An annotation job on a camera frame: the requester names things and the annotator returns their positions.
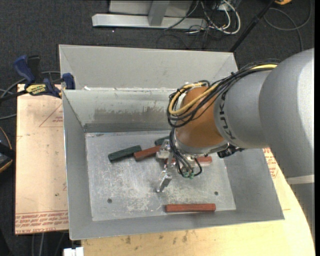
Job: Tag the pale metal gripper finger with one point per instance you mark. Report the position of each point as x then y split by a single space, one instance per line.
162 175
163 183

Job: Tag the dark green flat block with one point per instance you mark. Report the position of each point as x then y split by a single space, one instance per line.
161 141
124 152

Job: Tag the red-brown flat block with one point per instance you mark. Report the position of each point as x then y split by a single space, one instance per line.
205 160
146 152
190 207

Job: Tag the grey metal bin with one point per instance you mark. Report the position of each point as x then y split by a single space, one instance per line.
125 180

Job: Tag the brown cardboard board, red print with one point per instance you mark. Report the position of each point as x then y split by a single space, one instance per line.
40 155

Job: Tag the black cylinder on white bracket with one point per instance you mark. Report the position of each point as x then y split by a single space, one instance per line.
228 152

